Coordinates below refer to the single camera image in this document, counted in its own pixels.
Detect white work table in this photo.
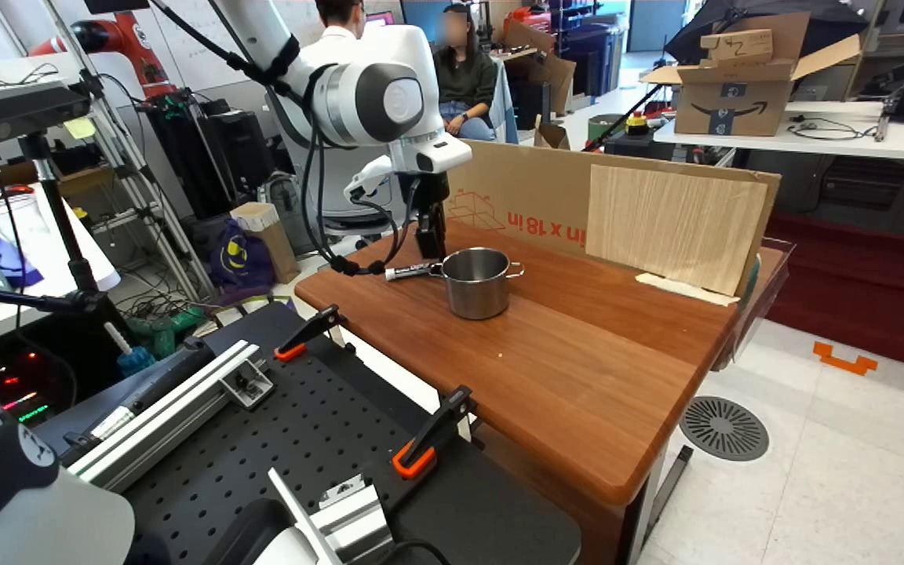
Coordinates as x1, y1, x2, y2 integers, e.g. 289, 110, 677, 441
654, 98, 904, 167

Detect purple bag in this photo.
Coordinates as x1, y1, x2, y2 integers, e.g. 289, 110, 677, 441
201, 213, 279, 299

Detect orange black clamp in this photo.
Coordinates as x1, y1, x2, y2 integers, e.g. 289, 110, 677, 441
390, 386, 476, 484
270, 304, 351, 368

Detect black camera tripod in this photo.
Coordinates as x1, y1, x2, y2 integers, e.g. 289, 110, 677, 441
0, 75, 114, 316

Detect silver rail end bracket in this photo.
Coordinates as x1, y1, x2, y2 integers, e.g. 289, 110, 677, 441
313, 475, 400, 559
224, 359, 279, 410

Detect seated person dark clothes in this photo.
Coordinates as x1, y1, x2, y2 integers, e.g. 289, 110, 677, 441
429, 4, 503, 143

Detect grey desk leg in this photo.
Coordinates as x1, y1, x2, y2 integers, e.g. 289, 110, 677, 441
629, 441, 697, 565

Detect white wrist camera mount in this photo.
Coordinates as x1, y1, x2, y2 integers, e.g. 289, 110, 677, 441
414, 130, 476, 175

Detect brown cardboard sheet red print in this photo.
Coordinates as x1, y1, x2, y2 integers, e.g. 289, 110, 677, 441
447, 137, 785, 299

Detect silver tripod legs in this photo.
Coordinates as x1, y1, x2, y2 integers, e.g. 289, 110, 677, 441
81, 75, 218, 308

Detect grey marker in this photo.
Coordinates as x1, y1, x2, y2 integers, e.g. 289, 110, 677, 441
383, 259, 447, 284

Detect black teal marker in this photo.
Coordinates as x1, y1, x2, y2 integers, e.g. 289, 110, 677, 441
53, 343, 218, 444

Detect steel pot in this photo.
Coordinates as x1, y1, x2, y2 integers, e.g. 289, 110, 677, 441
436, 244, 528, 324

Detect round floor drain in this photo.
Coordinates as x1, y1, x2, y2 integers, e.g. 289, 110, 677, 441
677, 392, 771, 464

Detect aluminium rail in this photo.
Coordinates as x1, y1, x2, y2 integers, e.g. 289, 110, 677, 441
264, 466, 400, 565
63, 338, 279, 490

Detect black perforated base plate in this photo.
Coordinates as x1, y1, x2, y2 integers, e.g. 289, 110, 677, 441
30, 301, 586, 565

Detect person in white shirt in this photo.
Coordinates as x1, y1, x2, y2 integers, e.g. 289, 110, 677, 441
297, 0, 374, 72

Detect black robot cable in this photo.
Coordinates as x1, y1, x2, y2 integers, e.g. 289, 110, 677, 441
295, 121, 419, 279

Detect large open cardboard box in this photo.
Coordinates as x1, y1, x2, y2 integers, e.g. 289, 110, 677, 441
643, 9, 867, 137

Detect tan cardboard box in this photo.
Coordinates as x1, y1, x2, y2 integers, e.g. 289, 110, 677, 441
228, 196, 304, 283

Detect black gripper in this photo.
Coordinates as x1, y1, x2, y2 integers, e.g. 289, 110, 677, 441
400, 169, 453, 264

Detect white side table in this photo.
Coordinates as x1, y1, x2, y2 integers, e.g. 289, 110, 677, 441
0, 183, 126, 362

